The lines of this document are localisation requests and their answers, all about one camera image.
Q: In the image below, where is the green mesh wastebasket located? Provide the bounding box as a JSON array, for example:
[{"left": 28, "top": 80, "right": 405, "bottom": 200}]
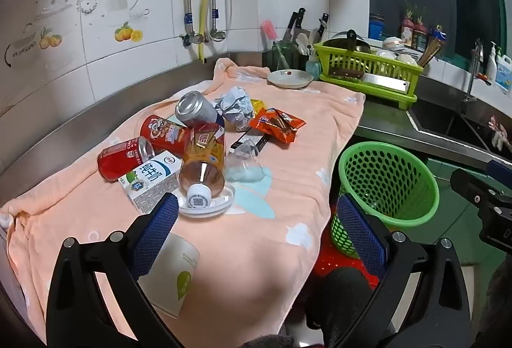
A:
[{"left": 328, "top": 141, "right": 441, "bottom": 258}]

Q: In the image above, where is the red cola can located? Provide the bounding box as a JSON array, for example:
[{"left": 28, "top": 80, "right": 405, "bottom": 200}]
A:
[{"left": 97, "top": 136, "right": 156, "bottom": 181}]

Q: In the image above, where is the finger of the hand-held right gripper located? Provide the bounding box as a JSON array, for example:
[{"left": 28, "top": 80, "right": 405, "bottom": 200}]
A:
[
  {"left": 450, "top": 169, "right": 512, "bottom": 208},
  {"left": 486, "top": 160, "right": 512, "bottom": 189}
]

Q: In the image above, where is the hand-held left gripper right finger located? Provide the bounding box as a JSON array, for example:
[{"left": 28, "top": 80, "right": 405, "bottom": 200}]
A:
[{"left": 332, "top": 192, "right": 473, "bottom": 348}]

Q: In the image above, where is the teal bottle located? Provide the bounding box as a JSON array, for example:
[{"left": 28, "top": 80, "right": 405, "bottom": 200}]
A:
[{"left": 307, "top": 54, "right": 321, "bottom": 80}]

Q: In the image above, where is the red plastic stool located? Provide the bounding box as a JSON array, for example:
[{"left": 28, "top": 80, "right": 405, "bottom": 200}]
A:
[{"left": 312, "top": 240, "right": 380, "bottom": 288}]

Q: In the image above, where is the peach printed blanket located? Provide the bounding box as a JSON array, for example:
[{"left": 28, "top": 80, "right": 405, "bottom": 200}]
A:
[{"left": 0, "top": 58, "right": 366, "bottom": 348}]

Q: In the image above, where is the lime green dish rack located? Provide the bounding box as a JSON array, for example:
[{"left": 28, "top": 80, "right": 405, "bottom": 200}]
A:
[{"left": 313, "top": 42, "right": 424, "bottom": 111}]

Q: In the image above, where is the blue jar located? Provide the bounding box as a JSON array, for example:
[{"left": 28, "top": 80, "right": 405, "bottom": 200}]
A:
[{"left": 369, "top": 14, "right": 385, "bottom": 40}]

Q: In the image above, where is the clear plastic cup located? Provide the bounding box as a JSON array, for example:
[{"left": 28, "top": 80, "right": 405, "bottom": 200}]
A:
[{"left": 225, "top": 140, "right": 265, "bottom": 182}]

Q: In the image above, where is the pink bottle brush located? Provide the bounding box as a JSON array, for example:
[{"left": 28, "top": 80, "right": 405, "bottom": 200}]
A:
[{"left": 260, "top": 20, "right": 289, "bottom": 69}]

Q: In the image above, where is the green glass jar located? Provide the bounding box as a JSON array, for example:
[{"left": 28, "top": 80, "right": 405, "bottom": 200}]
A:
[{"left": 272, "top": 42, "right": 299, "bottom": 70}]

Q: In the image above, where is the detergent bottle with blue label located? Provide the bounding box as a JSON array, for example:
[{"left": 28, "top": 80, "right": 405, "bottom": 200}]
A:
[{"left": 495, "top": 48, "right": 512, "bottom": 90}]

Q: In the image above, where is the orange snack wrapper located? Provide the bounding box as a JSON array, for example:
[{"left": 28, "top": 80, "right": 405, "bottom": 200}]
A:
[{"left": 249, "top": 107, "right": 307, "bottom": 144}]

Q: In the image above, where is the red snack tube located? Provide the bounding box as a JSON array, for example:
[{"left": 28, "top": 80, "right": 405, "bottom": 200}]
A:
[{"left": 140, "top": 115, "right": 193, "bottom": 154}]

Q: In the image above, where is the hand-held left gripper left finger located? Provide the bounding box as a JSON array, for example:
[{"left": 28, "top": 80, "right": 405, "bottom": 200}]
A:
[{"left": 46, "top": 192, "right": 180, "bottom": 348}]

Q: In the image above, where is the person's leg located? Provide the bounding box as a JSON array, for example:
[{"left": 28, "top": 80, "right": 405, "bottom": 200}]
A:
[{"left": 306, "top": 267, "right": 380, "bottom": 348}]

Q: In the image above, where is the metal faucet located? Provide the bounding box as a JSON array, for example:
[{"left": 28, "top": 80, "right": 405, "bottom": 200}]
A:
[{"left": 462, "top": 39, "right": 484, "bottom": 114}]

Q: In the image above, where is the pot lid with black handle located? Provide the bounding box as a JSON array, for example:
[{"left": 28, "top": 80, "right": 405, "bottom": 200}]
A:
[{"left": 322, "top": 30, "right": 372, "bottom": 54}]

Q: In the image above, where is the black foil wrapper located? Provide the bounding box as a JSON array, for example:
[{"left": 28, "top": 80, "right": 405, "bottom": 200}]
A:
[{"left": 229, "top": 133, "right": 273, "bottom": 152}]

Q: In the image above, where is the steel sink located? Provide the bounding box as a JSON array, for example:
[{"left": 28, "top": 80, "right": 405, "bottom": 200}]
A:
[{"left": 408, "top": 98, "right": 512, "bottom": 162}]

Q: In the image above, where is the white plate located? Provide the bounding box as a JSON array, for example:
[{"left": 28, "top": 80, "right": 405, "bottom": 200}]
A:
[{"left": 267, "top": 69, "right": 314, "bottom": 89}]

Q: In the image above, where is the white spatula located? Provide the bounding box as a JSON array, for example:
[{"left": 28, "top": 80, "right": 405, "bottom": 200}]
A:
[{"left": 296, "top": 33, "right": 313, "bottom": 54}]

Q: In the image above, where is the pink cloth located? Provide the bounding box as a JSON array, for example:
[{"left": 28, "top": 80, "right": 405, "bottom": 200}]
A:
[{"left": 488, "top": 116, "right": 510, "bottom": 150}]

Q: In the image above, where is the white paper cup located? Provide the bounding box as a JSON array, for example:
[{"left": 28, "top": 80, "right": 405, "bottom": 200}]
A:
[{"left": 138, "top": 233, "right": 201, "bottom": 320}]

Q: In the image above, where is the paper ball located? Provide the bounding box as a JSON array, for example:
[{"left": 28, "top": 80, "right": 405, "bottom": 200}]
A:
[{"left": 212, "top": 86, "right": 256, "bottom": 131}]

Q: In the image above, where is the bundle of chopsticks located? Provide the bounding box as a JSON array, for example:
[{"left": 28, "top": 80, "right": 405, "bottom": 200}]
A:
[{"left": 416, "top": 40, "right": 441, "bottom": 69}]

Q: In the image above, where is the silver drink can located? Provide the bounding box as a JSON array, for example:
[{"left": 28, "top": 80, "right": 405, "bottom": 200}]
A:
[{"left": 175, "top": 91, "right": 225, "bottom": 128}]

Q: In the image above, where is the cleaver with wooden handle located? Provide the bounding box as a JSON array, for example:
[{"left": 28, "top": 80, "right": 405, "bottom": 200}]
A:
[{"left": 328, "top": 67, "right": 412, "bottom": 96}]

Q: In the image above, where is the red sauce jar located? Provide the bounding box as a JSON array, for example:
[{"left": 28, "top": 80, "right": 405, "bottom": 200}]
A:
[
  {"left": 401, "top": 16, "right": 415, "bottom": 46},
  {"left": 412, "top": 22, "right": 428, "bottom": 52}
]

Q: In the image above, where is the plastic bottle with orange label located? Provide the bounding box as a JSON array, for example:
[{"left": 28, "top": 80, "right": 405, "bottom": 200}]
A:
[{"left": 179, "top": 123, "right": 227, "bottom": 208}]

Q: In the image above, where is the white milk carton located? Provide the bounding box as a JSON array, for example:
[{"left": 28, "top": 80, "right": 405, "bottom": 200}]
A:
[{"left": 117, "top": 150, "right": 185, "bottom": 214}]

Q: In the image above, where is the white pump bottle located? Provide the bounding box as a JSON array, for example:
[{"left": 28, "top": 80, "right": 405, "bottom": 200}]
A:
[{"left": 485, "top": 42, "right": 498, "bottom": 82}]

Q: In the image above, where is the person's left hand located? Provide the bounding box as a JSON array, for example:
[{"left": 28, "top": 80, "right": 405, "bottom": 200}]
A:
[{"left": 244, "top": 334, "right": 294, "bottom": 348}]

